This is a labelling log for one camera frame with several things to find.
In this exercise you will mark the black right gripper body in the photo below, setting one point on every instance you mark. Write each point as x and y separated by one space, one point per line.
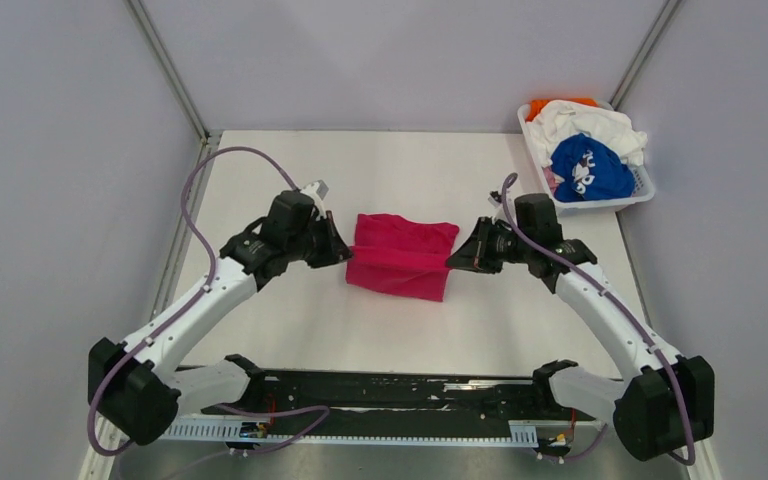
495 245

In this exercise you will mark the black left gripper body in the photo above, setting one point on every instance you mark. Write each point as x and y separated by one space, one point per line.
316 246

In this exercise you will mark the pink t-shirt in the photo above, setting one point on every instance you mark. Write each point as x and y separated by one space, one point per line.
396 256

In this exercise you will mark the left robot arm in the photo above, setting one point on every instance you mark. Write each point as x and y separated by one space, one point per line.
139 384

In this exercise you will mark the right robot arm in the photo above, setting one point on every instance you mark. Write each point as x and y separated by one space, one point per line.
577 279

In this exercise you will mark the light pink garment in basket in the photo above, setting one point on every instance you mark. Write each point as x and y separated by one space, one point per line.
552 179

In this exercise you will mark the blue t-shirt in basket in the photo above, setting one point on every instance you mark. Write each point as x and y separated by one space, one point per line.
591 171

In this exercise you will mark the white t-shirt in basket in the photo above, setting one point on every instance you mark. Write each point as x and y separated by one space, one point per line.
559 120

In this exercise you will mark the orange t-shirt in basket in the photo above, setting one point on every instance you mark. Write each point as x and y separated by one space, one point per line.
536 105

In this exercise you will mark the white perforated laundry basket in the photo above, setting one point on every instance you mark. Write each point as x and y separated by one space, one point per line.
644 188

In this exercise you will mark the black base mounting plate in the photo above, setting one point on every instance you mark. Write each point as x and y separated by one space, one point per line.
400 405

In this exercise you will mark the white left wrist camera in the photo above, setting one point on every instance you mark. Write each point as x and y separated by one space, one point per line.
317 191

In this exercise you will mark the aluminium frame rail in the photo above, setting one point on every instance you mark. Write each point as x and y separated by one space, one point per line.
649 400

